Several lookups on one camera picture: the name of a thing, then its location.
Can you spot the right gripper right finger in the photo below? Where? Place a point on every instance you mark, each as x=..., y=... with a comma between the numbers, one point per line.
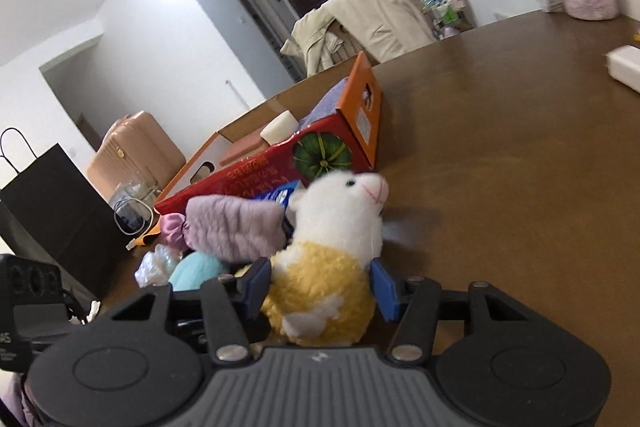
x=412, y=305

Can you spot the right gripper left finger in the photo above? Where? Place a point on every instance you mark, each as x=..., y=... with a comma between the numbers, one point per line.
x=232, y=313

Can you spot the light blue fluffy cloth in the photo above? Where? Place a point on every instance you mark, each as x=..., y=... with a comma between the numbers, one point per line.
x=194, y=270

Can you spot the lavender fluffy headband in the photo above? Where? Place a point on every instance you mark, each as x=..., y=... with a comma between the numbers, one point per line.
x=232, y=229

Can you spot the iridescent clear plastic bag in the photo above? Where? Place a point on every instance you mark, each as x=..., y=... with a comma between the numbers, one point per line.
x=157, y=266

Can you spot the pink satin scrunchie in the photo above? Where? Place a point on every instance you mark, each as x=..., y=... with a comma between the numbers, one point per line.
x=171, y=230

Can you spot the yellow white plush toy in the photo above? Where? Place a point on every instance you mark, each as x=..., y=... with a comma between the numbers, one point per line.
x=320, y=294

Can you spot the blue white tissue pack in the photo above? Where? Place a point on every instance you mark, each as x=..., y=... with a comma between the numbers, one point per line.
x=283, y=196

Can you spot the white round sponge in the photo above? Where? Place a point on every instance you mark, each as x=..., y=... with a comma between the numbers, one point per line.
x=280, y=128

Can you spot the red orange cardboard box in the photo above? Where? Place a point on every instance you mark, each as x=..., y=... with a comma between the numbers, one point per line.
x=345, y=139

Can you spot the purple knitted pouch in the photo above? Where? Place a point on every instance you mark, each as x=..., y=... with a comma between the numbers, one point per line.
x=326, y=106

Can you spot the black paper shopping bag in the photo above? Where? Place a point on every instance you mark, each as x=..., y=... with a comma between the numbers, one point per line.
x=51, y=213

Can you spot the clear glass jar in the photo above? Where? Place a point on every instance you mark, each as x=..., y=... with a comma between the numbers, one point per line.
x=133, y=207

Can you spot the pink hard-shell suitcase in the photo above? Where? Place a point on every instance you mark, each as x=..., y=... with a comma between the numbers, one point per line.
x=135, y=149

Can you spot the beige coat on chair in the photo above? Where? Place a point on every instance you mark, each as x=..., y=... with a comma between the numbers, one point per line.
x=385, y=29

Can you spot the white charger adapter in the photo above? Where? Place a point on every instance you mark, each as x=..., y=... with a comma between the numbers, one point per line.
x=624, y=66

